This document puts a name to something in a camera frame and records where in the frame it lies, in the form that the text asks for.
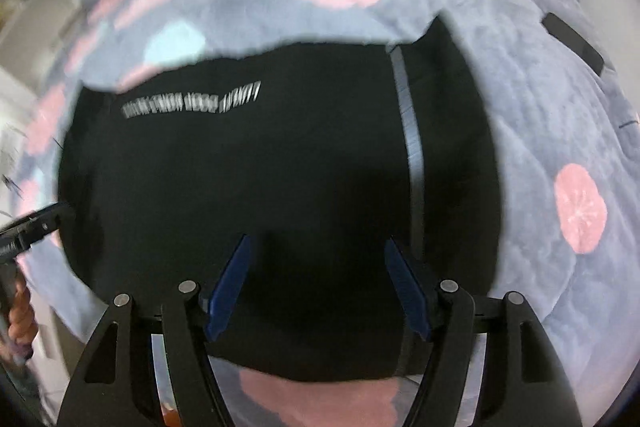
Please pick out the black phone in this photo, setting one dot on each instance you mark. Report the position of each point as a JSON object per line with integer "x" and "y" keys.
{"x": 575, "y": 43}

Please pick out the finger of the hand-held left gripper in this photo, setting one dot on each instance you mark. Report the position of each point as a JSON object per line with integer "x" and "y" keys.
{"x": 47, "y": 219}

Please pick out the grey blanket with pink spots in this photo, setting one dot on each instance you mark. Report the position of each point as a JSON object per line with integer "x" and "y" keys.
{"x": 525, "y": 132}

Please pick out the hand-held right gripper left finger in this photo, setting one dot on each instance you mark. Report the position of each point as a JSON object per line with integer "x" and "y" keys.
{"x": 227, "y": 292}

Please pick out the person's left hand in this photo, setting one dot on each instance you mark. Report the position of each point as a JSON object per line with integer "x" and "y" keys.
{"x": 25, "y": 322}

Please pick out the black hooded jacket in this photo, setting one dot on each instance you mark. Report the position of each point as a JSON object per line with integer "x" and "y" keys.
{"x": 275, "y": 167}

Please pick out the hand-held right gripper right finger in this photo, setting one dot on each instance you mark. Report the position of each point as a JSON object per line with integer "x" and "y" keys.
{"x": 407, "y": 292}

